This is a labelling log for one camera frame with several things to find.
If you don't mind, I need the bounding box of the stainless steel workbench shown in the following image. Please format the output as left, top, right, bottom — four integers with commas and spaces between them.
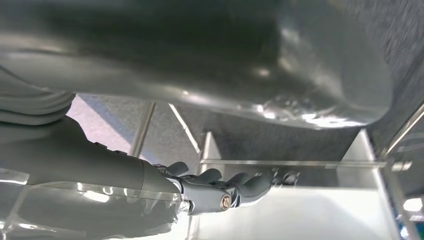
0, 0, 395, 160

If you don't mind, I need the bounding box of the small stainless steel table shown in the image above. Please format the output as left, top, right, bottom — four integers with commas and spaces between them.
200, 102, 424, 173

